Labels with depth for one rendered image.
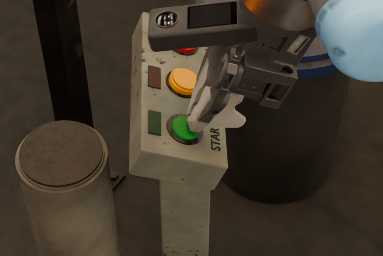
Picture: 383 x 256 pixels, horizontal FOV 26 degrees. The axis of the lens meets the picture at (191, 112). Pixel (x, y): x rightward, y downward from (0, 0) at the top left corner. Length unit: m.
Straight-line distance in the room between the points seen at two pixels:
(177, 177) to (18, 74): 0.99
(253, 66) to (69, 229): 0.38
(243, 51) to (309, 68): 0.47
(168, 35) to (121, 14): 1.19
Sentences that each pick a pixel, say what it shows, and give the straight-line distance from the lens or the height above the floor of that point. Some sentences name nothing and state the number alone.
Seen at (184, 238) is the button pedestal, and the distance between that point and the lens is 1.23.
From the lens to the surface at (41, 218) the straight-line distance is 1.12.
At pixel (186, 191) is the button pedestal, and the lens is 1.14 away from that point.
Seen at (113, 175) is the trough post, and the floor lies 0.02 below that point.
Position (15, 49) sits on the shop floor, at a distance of 1.99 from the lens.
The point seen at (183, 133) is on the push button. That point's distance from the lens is 0.98.
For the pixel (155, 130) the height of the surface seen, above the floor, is 0.61.
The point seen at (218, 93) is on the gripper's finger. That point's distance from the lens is 0.89.
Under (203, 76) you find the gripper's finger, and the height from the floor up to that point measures 0.67.
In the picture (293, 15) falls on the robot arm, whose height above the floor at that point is 0.82.
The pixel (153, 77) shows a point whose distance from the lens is 1.03.
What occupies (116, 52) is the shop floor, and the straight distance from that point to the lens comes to 1.95.
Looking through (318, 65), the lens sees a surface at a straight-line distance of 1.34.
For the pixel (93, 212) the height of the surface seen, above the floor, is 0.45.
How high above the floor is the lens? 1.36
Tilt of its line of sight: 49 degrees down
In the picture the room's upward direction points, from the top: straight up
